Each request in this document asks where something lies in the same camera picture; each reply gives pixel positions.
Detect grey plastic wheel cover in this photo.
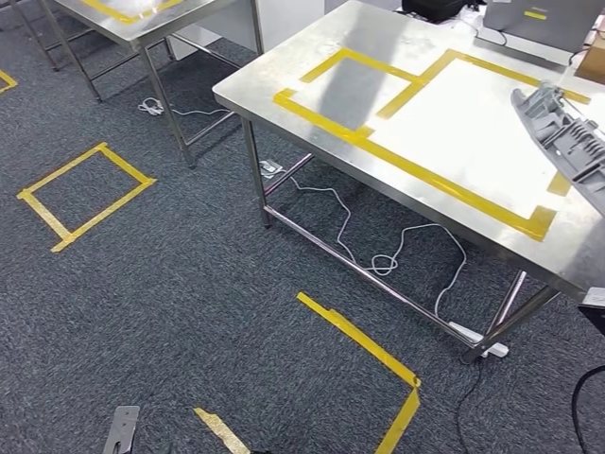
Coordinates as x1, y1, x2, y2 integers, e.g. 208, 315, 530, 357
511, 84, 605, 218

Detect large steel workbench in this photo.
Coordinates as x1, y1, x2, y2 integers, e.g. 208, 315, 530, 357
213, 0, 605, 365

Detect worn gold floor tape strip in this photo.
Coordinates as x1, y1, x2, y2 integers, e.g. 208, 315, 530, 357
193, 407, 251, 454

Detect black carry bag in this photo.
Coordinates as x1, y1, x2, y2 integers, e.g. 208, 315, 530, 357
401, 0, 474, 23

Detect steel table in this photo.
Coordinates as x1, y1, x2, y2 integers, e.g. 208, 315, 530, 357
9, 0, 266, 170

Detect grey laptop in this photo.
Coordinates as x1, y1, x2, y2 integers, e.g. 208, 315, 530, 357
474, 0, 605, 67

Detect brown cardboard box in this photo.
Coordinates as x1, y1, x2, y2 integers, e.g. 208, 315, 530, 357
573, 31, 605, 86

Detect yellow tape double frame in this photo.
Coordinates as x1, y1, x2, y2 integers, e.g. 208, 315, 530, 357
272, 46, 591, 242

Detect white coiled cable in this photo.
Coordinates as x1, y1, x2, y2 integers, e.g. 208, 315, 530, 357
138, 96, 232, 120

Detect black floor cable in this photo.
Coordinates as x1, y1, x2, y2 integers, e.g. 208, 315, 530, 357
456, 359, 483, 454

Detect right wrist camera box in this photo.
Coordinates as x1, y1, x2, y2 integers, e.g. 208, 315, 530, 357
577, 288, 605, 337

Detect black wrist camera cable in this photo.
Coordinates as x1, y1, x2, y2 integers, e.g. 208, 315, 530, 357
571, 366, 605, 454

